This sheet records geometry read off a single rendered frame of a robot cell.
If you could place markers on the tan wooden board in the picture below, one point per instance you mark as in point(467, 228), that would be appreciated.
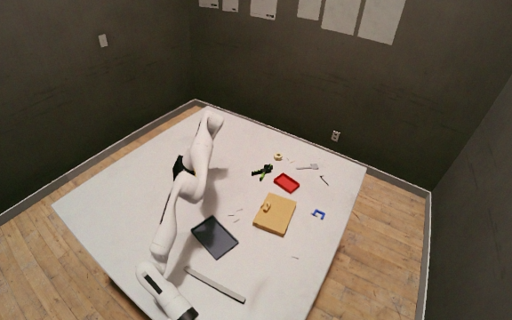
point(278, 216)

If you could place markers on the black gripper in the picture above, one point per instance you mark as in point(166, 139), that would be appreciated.
point(190, 314)

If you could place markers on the black spring clamp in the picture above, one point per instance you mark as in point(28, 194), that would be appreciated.
point(267, 169)

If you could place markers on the red shallow tray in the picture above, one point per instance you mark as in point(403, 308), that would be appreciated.
point(286, 183)

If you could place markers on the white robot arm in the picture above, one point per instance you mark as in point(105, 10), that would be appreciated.
point(150, 274)

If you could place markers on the grey flat bar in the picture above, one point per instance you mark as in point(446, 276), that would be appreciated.
point(313, 166)
point(219, 287)

